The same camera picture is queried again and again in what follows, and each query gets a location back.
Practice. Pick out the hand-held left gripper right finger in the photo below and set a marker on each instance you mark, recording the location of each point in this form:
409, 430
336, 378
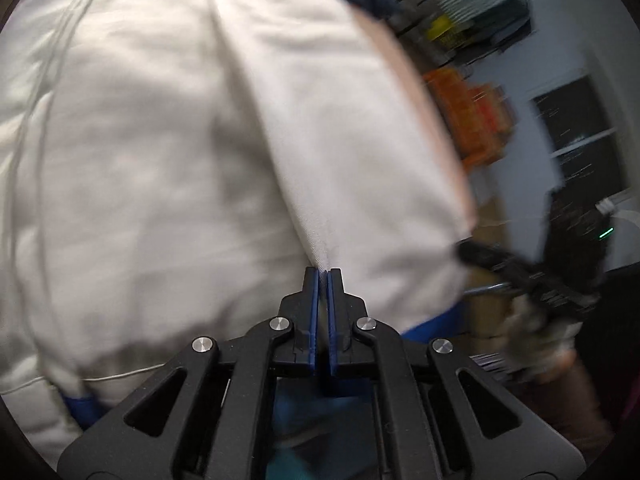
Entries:
334, 310

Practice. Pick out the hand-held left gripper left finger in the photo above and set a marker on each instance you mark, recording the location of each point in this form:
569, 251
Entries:
312, 310

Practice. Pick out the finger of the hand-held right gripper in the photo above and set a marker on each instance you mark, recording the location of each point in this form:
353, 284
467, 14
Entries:
485, 255

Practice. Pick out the white and blue work jacket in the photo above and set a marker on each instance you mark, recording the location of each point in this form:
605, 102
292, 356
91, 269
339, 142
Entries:
150, 160

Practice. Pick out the person's right forearm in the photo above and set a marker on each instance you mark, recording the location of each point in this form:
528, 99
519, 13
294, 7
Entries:
565, 410

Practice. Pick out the black clothes rack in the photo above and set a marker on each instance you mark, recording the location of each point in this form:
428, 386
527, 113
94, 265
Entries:
520, 35

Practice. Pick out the hanging dark clothes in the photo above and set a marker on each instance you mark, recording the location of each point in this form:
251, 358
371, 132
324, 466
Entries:
500, 20

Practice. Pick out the person's right hand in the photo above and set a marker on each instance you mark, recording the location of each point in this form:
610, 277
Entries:
535, 340

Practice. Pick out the person's dark clothing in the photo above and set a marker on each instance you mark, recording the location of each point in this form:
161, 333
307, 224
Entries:
615, 340

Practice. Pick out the dark window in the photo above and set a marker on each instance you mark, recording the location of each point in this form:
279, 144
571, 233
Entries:
575, 115

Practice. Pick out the tan blanket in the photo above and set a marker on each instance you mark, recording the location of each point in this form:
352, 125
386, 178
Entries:
430, 125

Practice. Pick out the orange crate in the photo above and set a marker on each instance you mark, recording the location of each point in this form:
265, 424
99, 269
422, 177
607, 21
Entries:
465, 110

